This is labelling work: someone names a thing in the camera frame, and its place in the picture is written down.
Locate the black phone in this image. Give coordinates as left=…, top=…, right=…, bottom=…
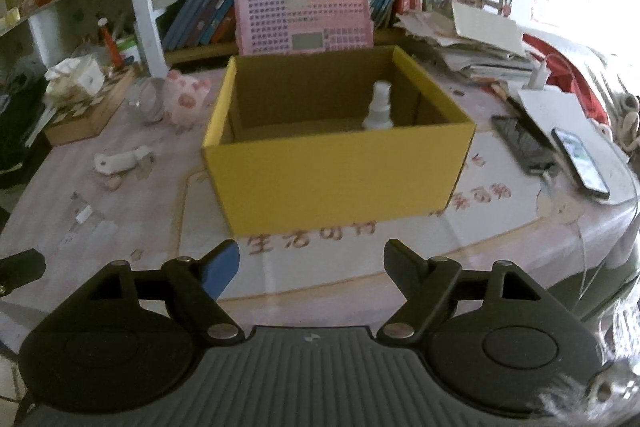
left=491, top=114, right=558, bottom=175

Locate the white notebook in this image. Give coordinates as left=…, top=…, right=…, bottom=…
left=515, top=86, right=616, bottom=168

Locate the black bag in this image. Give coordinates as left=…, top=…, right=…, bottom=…
left=0, top=77, right=51, bottom=172

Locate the row of colourful books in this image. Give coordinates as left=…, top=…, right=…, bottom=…
left=161, top=0, right=407, bottom=52

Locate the yellow cardboard box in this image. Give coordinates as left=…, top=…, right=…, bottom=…
left=201, top=45, right=477, bottom=238

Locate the pile of loose papers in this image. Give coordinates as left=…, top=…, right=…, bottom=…
left=395, top=0, right=536, bottom=82

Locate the small white plush toy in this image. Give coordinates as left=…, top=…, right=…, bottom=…
left=95, top=146, right=153, bottom=175

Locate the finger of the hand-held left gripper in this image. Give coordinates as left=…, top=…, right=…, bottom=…
left=0, top=249, right=47, bottom=295

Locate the fuzzy grey cloth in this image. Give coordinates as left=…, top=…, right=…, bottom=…
left=540, top=297, right=640, bottom=423

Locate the pink learning tablet board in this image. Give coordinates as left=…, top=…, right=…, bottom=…
left=234, top=0, right=375, bottom=56

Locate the orange stick white cap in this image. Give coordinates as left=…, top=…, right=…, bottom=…
left=97, top=18, right=123, bottom=68

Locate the white tissue pack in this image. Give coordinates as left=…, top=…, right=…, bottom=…
left=44, top=56, right=105, bottom=104

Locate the white and green box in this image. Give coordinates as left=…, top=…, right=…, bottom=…
left=116, top=36, right=142, bottom=65

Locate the white spray bottle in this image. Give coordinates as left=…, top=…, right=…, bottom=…
left=362, top=80, right=396, bottom=130

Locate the red cloth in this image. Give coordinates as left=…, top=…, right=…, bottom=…
left=522, top=33, right=608, bottom=122

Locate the smartphone with lit screen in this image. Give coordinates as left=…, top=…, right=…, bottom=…
left=551, top=127, right=612, bottom=200

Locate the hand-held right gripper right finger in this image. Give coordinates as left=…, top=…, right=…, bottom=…
left=375, top=238, right=549, bottom=345

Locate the white charger plug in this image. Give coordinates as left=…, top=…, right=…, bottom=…
left=522, top=62, right=551, bottom=90

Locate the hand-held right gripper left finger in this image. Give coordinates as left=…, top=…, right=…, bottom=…
left=82, top=238, right=247, bottom=348

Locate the wooden chessboard box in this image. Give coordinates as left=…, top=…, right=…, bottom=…
left=44, top=64, right=143, bottom=146

